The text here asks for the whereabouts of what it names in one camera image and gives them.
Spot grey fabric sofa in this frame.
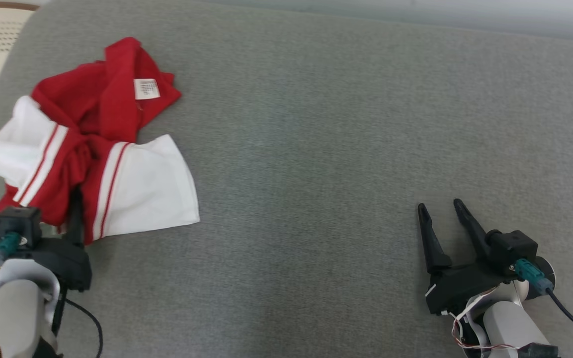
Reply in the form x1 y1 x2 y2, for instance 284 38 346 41
0 0 573 358

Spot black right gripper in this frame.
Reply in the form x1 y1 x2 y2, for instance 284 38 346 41
417 198 516 315

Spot teal plug right camera cable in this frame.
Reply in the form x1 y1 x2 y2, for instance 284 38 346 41
512 259 573 344

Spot teal plug camera cable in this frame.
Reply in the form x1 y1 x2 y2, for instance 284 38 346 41
0 231 22 263
512 259 573 344

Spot teal plug left camera cable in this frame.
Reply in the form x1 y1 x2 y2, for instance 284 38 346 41
0 231 22 263

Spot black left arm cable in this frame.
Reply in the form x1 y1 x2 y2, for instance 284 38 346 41
62 297 104 358

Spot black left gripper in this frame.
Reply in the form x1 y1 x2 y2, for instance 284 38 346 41
18 188 93 292

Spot thin red white wires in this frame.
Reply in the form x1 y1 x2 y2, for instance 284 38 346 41
449 287 518 351

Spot red and white jersey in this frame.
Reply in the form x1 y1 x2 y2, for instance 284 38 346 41
0 36 201 245

